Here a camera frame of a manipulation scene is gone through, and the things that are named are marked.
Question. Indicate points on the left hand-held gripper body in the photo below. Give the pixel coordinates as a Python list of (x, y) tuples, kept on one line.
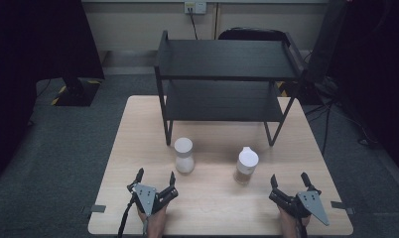
[(144, 196)]

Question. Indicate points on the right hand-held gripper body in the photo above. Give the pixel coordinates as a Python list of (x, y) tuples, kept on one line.
[(311, 201)]

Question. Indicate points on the white salt jar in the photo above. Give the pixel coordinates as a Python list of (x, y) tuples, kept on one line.
[(184, 155)]

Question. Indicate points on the brown spice jar white lid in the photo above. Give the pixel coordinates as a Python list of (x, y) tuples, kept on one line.
[(246, 165)]

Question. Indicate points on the black two-tier shelf rack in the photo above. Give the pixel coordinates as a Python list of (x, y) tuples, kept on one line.
[(225, 59)]

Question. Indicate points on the person's left hand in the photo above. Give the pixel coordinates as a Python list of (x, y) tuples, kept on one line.
[(159, 216)]

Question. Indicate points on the person's right hand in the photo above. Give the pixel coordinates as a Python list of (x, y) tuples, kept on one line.
[(285, 218)]

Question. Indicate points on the grey tape strip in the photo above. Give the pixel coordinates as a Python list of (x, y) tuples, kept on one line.
[(341, 206), (96, 208)]

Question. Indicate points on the black striped stand base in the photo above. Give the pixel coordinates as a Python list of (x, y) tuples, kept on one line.
[(76, 94)]

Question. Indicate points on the dark curtain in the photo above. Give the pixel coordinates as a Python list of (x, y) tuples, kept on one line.
[(379, 66), (28, 66)]

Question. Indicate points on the dark upright panel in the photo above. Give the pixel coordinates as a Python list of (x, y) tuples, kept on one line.
[(328, 39)]

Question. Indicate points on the black chair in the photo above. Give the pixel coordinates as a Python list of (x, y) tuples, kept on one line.
[(250, 34)]

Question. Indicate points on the white wall outlet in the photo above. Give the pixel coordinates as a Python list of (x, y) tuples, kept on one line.
[(195, 7)]

